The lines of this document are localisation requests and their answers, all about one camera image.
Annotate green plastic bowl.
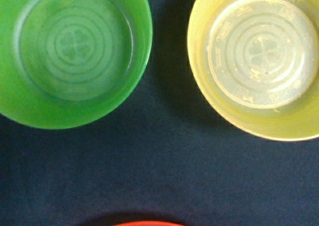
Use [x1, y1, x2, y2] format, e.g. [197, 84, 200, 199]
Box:
[0, 0, 153, 129]

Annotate yellow plastic bowl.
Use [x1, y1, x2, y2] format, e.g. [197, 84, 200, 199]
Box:
[187, 0, 319, 141]

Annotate orange plastic plate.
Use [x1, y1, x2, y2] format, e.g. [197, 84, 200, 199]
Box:
[115, 221, 182, 226]

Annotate black tablecloth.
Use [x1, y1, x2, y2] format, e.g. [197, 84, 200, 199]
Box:
[0, 0, 319, 226]

